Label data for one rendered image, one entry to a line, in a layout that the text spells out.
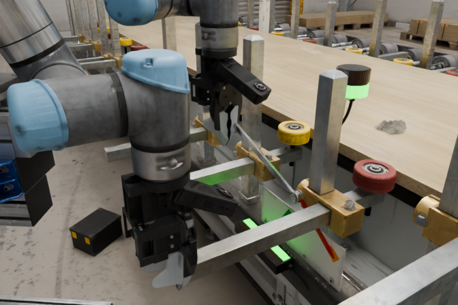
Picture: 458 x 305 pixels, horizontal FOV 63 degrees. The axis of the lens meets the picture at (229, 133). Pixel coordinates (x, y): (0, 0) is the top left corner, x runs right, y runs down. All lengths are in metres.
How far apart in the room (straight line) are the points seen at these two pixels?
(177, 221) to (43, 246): 1.69
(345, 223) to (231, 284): 1.12
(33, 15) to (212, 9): 0.33
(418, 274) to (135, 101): 0.36
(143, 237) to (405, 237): 0.62
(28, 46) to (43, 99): 0.12
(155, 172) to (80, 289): 1.44
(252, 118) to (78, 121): 0.55
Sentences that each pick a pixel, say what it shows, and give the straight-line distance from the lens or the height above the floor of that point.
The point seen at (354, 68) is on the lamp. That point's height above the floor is 1.11.
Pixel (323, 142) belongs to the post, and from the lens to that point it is 0.70.
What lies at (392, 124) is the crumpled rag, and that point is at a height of 0.91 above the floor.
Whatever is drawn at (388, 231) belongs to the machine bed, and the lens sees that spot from 0.98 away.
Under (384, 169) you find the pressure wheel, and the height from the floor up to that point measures 0.91.
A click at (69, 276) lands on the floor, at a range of 1.95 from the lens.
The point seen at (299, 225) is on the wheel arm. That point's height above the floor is 0.86.
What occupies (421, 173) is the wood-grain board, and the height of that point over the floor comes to 0.90.
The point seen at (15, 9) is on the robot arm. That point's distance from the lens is 0.52.
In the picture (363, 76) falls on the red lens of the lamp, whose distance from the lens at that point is 0.69.
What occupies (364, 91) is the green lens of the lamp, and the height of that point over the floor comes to 1.07.
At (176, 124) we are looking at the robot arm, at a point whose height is 1.10.
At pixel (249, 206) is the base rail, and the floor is 0.70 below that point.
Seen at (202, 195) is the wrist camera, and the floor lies 0.98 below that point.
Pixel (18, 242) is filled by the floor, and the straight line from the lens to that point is 2.25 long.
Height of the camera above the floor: 1.27
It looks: 24 degrees down
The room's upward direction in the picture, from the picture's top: straight up
